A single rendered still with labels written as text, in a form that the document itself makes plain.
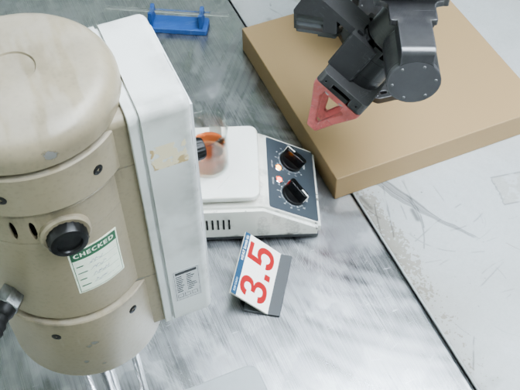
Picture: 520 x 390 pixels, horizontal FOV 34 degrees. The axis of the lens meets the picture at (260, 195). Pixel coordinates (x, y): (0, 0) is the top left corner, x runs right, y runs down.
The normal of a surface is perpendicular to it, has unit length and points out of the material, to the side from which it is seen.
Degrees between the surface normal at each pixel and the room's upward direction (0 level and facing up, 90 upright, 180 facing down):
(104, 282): 90
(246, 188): 0
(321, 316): 0
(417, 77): 88
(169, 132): 90
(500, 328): 0
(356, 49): 74
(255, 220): 90
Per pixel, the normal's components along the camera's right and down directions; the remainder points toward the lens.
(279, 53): -0.01, -0.62
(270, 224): 0.04, 0.78
